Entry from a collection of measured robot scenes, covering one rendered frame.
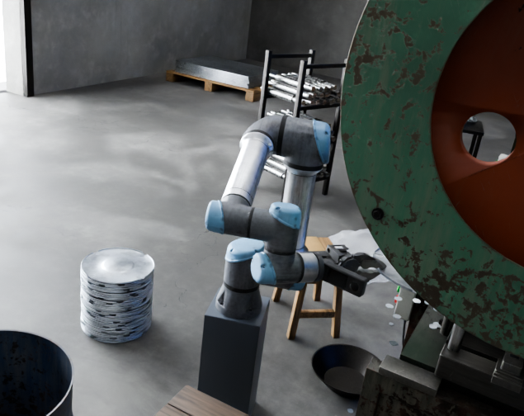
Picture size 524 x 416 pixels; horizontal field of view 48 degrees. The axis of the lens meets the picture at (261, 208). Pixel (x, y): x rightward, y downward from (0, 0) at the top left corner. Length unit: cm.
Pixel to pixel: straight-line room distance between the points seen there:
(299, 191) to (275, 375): 94
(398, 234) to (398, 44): 33
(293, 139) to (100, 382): 120
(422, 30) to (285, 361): 173
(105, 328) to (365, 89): 171
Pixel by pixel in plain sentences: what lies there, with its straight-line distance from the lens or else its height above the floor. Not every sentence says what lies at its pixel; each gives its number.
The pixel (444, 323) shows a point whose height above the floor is 69.
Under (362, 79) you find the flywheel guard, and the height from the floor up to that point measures 133.
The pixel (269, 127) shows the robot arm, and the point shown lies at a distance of 164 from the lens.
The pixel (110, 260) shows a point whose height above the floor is 29.
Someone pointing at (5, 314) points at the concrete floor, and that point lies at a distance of 273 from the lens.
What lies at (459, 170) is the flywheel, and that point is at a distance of 110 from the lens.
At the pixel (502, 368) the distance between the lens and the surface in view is 143.
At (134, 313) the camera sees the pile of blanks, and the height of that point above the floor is 13.
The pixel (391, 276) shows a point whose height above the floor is 80.
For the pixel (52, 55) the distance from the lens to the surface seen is 629.
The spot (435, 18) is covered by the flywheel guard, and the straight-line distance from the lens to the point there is 100.
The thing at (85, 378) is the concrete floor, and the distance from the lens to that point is 235.
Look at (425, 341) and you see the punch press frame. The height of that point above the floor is 64.
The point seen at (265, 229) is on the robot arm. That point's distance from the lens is 134.
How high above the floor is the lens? 150
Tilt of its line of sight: 23 degrees down
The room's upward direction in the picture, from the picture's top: 7 degrees clockwise
